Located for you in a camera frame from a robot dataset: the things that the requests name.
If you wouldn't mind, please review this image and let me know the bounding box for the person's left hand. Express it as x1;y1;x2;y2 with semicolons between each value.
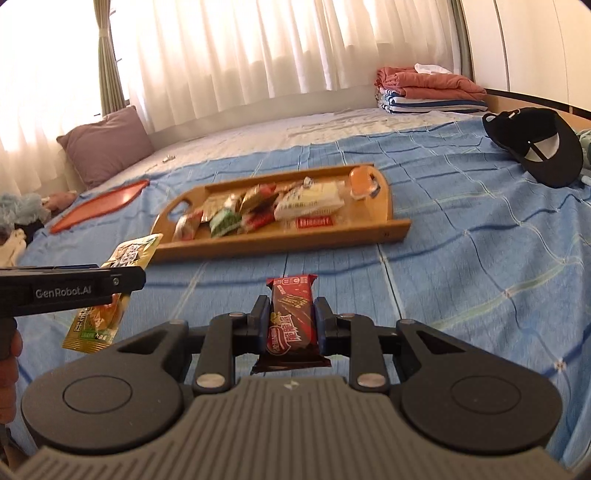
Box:
0;330;23;407

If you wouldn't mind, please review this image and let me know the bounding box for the folded striped towel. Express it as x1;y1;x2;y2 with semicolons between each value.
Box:
376;88;489;113

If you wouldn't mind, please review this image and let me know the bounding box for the green peas packet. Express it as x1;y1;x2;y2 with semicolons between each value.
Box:
209;208;243;238

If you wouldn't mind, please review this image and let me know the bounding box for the wooden tray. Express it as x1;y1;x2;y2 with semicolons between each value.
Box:
150;164;411;265

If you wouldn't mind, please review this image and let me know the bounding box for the red biscuit packet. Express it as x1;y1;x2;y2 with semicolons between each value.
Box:
240;210;275;234
295;213;337;230

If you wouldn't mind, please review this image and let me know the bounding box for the white pastry packet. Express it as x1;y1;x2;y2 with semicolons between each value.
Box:
273;178;346;221

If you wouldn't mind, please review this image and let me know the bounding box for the dark red chocolate packet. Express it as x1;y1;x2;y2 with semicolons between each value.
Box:
252;273;332;374

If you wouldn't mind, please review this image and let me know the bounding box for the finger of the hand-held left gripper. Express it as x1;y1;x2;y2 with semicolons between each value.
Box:
111;266;147;294

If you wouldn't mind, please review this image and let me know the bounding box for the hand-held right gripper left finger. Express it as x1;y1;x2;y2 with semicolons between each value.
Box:
115;295;271;395

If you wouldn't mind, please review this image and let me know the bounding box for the light green cloth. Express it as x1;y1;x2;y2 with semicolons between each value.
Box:
575;128;591;169

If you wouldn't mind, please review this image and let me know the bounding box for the red nut packet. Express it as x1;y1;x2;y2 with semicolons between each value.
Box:
240;182;280;213

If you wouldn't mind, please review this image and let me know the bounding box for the purple pillow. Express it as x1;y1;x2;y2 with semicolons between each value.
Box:
56;105;155;190

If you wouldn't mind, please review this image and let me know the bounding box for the white patterned mattress cover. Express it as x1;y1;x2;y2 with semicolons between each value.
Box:
148;107;462;162

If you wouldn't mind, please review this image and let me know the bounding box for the blue plastic bag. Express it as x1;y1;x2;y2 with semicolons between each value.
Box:
0;193;47;232

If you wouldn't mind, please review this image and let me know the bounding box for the red plastic tray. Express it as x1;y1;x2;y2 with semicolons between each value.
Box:
50;179;151;234

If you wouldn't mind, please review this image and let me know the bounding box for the black cap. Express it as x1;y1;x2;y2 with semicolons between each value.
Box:
481;107;585;188

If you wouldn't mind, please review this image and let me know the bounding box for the yellow green snack packet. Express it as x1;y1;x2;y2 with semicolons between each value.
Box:
62;233;164;354

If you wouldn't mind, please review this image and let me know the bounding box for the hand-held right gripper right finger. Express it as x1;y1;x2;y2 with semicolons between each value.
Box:
314;298;467;393

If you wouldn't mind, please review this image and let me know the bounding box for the stack of folded clothes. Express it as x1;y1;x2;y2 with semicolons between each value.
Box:
375;66;488;102

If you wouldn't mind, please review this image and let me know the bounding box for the white curtain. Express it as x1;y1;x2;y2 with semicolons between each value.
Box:
0;0;465;153

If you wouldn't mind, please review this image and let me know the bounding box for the pink cake packet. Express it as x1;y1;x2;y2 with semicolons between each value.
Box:
173;210;205;241

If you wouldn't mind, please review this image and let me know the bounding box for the blue checked bedsheet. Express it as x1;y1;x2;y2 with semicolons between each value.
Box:
0;113;591;462

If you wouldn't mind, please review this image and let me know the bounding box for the pink cloth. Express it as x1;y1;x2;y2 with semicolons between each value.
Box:
44;190;79;214

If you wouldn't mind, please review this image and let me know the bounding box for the beige clothing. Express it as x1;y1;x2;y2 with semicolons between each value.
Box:
0;228;27;267

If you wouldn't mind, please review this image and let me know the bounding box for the jelly cup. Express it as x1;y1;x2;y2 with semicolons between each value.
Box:
347;166;382;200

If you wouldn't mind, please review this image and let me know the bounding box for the olive green curtain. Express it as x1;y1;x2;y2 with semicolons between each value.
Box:
92;0;129;116

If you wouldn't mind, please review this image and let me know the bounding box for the wooden bed frame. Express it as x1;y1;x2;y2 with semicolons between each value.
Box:
485;88;591;130

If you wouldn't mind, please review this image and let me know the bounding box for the white wardrobe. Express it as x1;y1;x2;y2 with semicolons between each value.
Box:
462;0;591;109

